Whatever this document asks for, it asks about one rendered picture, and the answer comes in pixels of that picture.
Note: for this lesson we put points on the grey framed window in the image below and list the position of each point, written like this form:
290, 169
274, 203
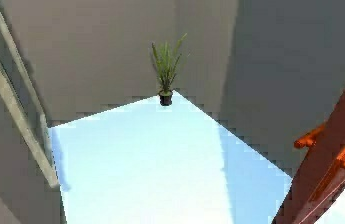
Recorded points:
13, 96

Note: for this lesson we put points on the brown room door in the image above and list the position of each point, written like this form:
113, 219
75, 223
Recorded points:
333, 150

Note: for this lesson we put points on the green house plant black pot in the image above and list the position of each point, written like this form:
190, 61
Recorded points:
166, 66

